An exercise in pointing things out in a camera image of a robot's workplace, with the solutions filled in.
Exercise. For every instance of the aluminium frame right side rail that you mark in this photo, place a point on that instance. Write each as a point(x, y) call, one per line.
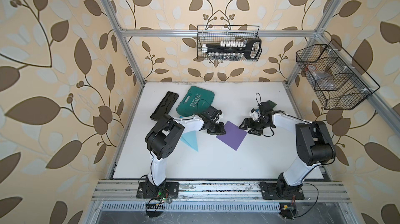
point(387, 113)

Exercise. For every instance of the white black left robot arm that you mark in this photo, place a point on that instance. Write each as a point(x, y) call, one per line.
point(164, 136)

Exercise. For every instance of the aluminium frame post left rear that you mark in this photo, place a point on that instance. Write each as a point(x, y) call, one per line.
point(108, 9)

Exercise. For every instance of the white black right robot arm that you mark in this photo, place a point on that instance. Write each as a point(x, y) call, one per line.
point(314, 145)

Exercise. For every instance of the light blue square paper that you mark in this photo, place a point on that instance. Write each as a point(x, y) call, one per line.
point(190, 139)

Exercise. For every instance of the green plastic tool case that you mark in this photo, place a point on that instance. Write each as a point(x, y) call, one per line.
point(195, 101)

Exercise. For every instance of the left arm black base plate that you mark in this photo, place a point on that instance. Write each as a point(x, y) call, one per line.
point(157, 190)

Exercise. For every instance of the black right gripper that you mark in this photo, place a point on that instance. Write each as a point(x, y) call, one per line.
point(250, 126)

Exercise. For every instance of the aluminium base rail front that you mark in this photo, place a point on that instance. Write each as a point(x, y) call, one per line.
point(222, 191)

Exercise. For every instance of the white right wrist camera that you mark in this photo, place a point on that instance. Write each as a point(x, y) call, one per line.
point(254, 114)

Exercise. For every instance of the small circuit board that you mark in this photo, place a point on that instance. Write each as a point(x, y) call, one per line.
point(287, 211)
point(155, 207)

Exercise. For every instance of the aluminium frame post right rear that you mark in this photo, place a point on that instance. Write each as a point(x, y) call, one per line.
point(317, 35)

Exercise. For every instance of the black wire basket rear wall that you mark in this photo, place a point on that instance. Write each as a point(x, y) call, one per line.
point(214, 34)

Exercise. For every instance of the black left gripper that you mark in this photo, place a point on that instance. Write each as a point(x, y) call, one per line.
point(221, 130)

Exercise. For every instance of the black wire basket wall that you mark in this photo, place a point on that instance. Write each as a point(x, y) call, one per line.
point(214, 34)
point(351, 91)

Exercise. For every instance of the black wire basket right wall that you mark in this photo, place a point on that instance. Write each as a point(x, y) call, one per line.
point(351, 91)

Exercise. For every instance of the purple square paper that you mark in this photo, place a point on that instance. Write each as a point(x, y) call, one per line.
point(233, 137)

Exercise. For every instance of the black foam tool tray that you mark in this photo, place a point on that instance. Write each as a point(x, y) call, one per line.
point(164, 106)

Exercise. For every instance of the small circuit board right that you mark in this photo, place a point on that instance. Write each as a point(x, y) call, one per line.
point(287, 211)

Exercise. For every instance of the black socket set holder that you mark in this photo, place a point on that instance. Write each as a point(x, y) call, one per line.
point(246, 50)

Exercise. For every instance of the small circuit board left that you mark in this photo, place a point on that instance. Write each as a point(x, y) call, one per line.
point(155, 207)

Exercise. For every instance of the aluminium frame post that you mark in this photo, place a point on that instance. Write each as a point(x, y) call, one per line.
point(317, 35)
point(108, 9)

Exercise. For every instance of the plastic bag in basket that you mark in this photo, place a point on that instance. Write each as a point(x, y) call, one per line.
point(321, 80)

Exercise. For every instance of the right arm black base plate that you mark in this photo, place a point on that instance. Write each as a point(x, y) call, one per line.
point(280, 191)

